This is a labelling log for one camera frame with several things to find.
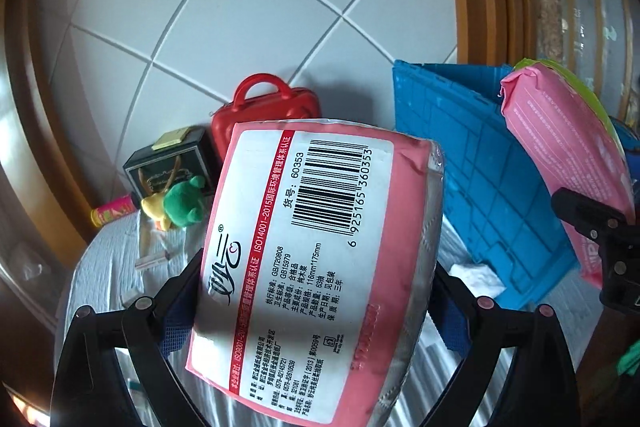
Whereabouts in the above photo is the dark gift box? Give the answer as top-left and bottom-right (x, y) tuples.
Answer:
(123, 125), (223, 208)

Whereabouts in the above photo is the clear plastic tube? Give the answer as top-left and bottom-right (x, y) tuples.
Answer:
(136, 229), (173, 269)

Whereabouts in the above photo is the pale sheer curtain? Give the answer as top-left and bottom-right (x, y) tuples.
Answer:
(0, 187), (86, 333)

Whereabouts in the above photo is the white ribbed cloth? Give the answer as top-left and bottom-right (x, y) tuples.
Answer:
(60, 207), (506, 427)

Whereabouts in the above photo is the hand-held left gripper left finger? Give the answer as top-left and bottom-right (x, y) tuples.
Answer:
(52, 252), (213, 427)

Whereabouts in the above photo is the crumpled white tissue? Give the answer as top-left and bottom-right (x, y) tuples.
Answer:
(447, 263), (506, 300)

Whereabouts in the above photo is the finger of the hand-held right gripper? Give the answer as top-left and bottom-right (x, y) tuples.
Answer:
(550, 187), (640, 308)

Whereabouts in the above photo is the pink green tissue pack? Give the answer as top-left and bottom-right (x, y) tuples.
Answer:
(500, 57), (640, 288)

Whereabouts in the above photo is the yellow flat packet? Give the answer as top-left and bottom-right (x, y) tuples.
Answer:
(152, 127), (193, 151)

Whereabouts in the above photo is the green cloth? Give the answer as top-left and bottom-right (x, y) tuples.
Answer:
(614, 341), (640, 379)

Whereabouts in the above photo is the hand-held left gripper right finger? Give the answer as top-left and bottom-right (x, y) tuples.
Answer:
(425, 264), (588, 427)

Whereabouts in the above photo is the green yellow plush toy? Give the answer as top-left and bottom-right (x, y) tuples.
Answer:
(140, 175), (208, 232)

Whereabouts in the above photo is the red bear-shaped carry case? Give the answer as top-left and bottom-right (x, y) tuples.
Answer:
(210, 74), (321, 158)

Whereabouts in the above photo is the blue plastic crate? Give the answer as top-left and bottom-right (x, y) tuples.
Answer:
(391, 59), (583, 308)

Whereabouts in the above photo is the pink tissue pack white label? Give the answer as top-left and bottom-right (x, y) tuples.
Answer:
(185, 118), (446, 427)

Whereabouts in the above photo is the pink yellow tube can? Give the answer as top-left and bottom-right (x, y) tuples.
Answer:
(90, 193), (138, 228)

